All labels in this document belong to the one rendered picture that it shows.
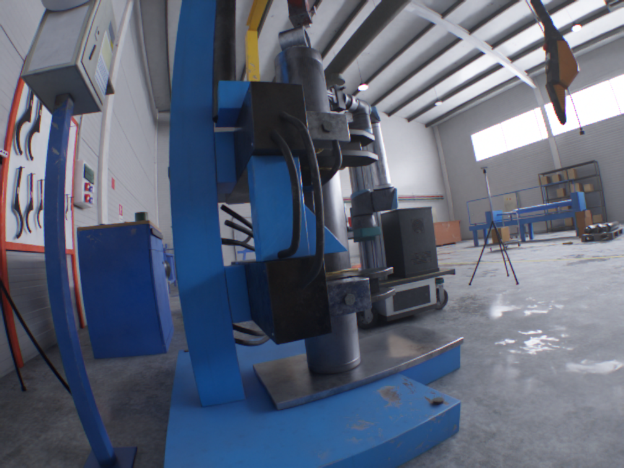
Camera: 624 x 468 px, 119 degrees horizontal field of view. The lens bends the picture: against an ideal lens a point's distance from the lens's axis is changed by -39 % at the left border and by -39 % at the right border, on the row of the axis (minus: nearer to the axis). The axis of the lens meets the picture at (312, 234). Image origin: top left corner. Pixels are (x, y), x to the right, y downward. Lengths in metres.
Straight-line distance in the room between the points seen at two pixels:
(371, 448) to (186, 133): 1.10
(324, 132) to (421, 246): 1.67
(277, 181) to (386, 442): 0.73
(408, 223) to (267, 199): 1.67
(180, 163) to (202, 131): 0.14
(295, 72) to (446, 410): 1.30
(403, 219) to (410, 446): 1.73
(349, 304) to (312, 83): 0.85
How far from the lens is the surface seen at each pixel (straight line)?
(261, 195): 0.75
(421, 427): 0.89
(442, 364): 1.36
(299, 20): 1.85
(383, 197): 2.07
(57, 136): 1.02
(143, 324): 2.22
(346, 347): 1.13
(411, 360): 1.21
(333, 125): 0.86
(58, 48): 1.02
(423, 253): 2.37
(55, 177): 0.97
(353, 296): 0.79
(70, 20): 1.09
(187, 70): 1.21
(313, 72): 1.28
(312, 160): 0.68
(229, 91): 0.99
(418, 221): 2.36
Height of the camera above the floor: 0.63
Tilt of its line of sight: 3 degrees up
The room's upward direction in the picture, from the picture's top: 7 degrees counter-clockwise
